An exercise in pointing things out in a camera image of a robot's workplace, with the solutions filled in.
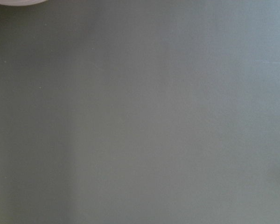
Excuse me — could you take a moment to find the pink ice bowl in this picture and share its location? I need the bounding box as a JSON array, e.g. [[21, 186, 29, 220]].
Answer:
[[0, 0, 46, 7]]

